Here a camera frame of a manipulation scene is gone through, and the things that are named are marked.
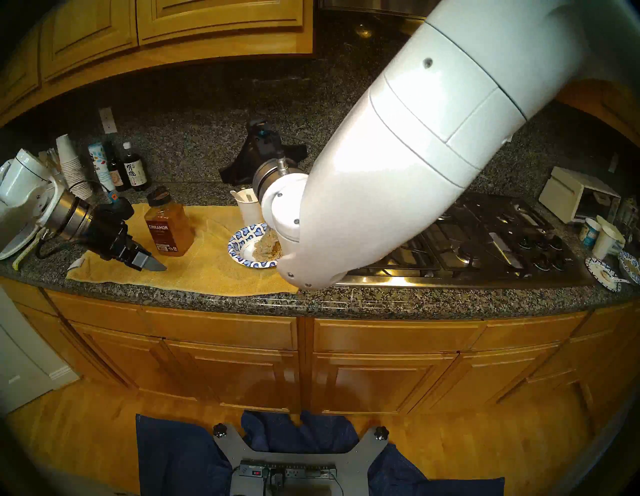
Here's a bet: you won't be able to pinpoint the white blue salt canister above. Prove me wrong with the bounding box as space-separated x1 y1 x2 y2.
88 142 117 193

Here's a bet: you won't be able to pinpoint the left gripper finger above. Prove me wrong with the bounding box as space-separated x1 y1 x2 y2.
131 244 167 270
129 254 166 273

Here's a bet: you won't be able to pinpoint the dark blue cloth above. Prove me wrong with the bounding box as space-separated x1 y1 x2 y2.
136 411 506 496

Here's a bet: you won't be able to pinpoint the blue patterned paper plate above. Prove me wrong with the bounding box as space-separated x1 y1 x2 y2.
585 257 632 292

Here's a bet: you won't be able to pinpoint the ground cinnamon jar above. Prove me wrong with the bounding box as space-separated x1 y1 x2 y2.
144 186 195 257

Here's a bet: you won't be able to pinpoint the stack of white paper cups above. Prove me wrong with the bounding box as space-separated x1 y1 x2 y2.
55 134 93 201

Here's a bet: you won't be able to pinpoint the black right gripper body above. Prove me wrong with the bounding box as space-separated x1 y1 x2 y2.
219 134 308 187

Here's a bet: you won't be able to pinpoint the wooden upper cabinet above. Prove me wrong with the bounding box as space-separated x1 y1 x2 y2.
0 0 314 126
555 77 640 146

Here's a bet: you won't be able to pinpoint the soy sauce bottle white label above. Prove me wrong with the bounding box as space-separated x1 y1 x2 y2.
121 141 149 192

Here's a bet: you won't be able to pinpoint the stainless range hood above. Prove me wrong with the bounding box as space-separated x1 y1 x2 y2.
320 0 443 23

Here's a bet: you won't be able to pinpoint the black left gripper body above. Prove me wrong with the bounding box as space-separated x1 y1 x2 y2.
90 205 137 262

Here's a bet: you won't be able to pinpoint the stainless gas cooktop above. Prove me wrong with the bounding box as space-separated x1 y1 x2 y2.
337 192 596 289

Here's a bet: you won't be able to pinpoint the white paper cup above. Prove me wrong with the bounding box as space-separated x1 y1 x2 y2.
597 215 626 241
592 227 626 261
235 188 266 227

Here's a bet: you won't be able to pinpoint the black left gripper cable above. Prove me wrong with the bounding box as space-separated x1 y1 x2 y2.
35 227 108 258

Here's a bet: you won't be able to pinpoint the wooden lower cabinets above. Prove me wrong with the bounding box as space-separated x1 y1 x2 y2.
0 275 640 426

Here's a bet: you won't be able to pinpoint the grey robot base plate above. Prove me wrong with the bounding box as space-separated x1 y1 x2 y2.
213 424 390 496

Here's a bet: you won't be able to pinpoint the small dark glass bottle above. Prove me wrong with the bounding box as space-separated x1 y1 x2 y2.
105 142 126 192

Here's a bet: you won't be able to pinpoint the scooped oatmeal portion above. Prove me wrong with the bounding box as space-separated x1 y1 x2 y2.
252 229 282 262

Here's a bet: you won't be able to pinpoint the yellow towel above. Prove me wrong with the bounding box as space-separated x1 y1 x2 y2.
66 204 301 297

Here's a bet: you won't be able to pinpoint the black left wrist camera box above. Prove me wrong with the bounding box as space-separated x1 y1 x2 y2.
106 195 135 221

